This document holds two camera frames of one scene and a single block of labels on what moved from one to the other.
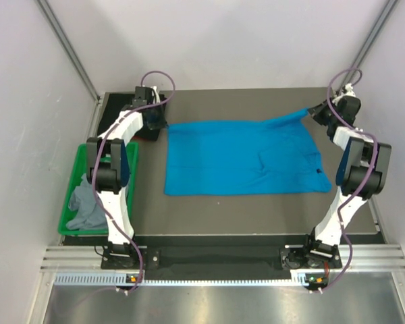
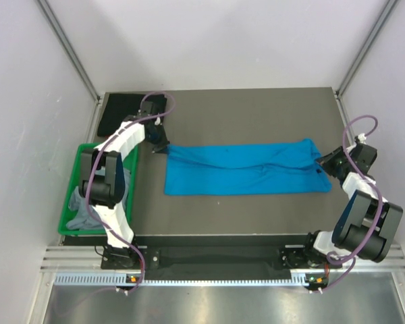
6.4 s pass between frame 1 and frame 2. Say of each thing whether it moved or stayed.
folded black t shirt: stayed
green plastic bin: stayed
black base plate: stayed
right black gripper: moved
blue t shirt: moved
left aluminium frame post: stayed
